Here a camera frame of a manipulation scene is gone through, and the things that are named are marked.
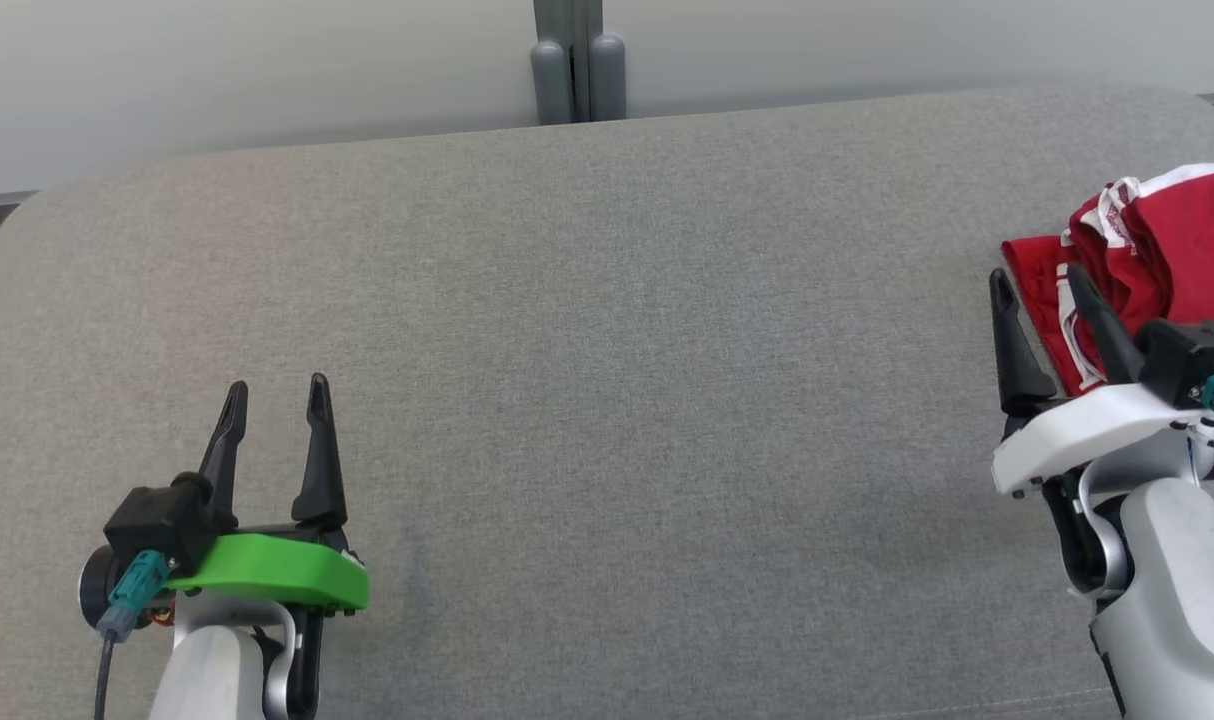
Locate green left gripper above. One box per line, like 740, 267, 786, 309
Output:
164, 373, 372, 614

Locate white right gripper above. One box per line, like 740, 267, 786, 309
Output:
987, 262, 1214, 499

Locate red and white jersey shirt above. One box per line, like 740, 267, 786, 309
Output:
1001, 234, 1110, 399

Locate red and white shorts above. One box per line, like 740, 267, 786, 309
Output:
1066, 162, 1214, 347

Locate grey fabric sofa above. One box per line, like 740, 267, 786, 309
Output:
0, 84, 1214, 720

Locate grey metal post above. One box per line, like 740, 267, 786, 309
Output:
529, 0, 629, 127

